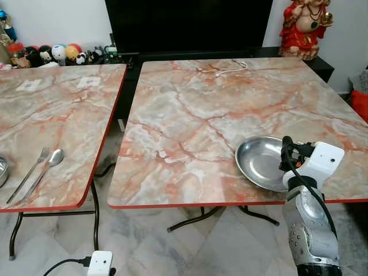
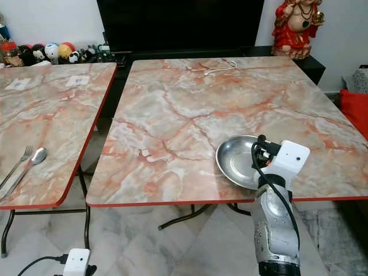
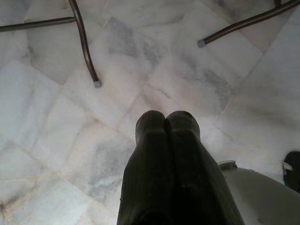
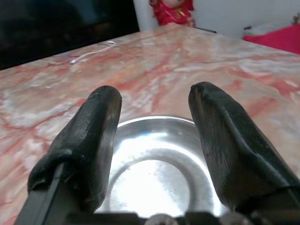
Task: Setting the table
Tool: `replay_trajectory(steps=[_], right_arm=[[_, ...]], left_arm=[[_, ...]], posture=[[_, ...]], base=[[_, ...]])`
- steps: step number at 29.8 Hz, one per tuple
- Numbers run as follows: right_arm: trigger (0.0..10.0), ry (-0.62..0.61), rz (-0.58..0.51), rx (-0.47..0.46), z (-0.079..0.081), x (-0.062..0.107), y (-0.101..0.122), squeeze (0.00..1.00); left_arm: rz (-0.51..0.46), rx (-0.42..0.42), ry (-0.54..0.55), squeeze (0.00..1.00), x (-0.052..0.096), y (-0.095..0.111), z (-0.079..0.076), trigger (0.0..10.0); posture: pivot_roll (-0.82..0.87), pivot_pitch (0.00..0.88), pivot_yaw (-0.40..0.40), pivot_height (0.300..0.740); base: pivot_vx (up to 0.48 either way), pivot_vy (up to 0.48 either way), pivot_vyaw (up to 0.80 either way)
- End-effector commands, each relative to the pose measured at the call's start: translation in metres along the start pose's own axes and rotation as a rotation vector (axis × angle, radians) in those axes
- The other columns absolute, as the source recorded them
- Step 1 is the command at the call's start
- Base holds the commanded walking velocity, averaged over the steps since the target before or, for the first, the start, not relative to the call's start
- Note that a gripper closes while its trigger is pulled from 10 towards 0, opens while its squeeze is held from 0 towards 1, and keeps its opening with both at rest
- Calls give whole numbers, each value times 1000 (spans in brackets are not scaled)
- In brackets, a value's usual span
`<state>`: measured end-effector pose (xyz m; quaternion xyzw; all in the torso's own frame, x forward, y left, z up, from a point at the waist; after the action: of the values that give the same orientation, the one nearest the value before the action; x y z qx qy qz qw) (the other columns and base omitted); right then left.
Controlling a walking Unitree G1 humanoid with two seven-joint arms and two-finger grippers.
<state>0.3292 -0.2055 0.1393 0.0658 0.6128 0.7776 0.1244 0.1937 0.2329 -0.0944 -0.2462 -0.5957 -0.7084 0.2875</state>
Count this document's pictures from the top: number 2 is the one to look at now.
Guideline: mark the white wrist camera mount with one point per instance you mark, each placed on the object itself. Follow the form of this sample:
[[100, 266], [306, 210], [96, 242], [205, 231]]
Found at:
[[76, 263], [291, 159]]

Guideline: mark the red lidded brown figurine jar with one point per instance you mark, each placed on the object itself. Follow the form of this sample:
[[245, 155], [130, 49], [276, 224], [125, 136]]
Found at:
[[11, 54]]

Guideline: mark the steel spoon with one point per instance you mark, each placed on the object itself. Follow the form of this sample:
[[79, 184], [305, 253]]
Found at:
[[37, 156]]

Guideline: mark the marble pattern table with stickers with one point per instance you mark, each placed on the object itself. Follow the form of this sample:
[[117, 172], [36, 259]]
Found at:
[[52, 126]]

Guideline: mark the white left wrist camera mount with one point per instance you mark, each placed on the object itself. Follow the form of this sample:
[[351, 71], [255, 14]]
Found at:
[[76, 263]]

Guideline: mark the white and blue toy ball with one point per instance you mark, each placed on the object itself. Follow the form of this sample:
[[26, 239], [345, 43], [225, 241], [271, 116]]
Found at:
[[52, 52]]

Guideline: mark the yellow and red toy ball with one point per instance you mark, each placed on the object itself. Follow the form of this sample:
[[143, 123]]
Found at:
[[67, 49]]

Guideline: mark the small panda toy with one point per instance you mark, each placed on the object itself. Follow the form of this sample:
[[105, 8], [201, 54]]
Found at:
[[74, 57]]

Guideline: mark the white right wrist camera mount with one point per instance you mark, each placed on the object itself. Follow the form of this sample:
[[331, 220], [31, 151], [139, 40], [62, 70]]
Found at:
[[291, 159]]

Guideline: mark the red laughing buddha statue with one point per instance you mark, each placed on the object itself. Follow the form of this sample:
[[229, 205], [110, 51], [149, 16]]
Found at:
[[294, 30]]

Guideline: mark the white paper sticker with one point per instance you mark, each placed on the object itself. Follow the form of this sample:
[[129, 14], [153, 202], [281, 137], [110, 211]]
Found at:
[[77, 81]]

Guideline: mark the black television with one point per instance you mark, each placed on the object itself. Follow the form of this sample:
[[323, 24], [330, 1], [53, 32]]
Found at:
[[178, 23]]

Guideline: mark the red cushion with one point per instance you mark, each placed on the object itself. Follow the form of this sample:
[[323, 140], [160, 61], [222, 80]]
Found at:
[[355, 110]]

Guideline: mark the large marble pattern folding table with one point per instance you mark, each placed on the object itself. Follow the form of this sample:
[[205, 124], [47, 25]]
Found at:
[[184, 115]]

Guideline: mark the green toy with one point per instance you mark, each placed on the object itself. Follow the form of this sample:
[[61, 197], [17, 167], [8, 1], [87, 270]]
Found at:
[[106, 54]]

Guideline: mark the black plush toy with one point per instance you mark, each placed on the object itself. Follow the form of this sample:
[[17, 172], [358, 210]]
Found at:
[[39, 53]]

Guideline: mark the steel fork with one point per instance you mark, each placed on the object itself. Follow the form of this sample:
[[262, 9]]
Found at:
[[18, 165]]

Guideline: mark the round steel plate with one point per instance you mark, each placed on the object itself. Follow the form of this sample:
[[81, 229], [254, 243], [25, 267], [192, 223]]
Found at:
[[234, 161]]

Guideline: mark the white hook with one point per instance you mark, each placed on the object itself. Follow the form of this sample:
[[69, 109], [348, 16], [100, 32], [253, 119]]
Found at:
[[224, 69]]

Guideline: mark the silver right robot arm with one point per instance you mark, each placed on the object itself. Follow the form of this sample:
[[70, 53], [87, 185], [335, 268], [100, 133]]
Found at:
[[276, 230]]

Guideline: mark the grey fabric item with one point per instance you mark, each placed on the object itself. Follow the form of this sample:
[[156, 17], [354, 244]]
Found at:
[[356, 79]]

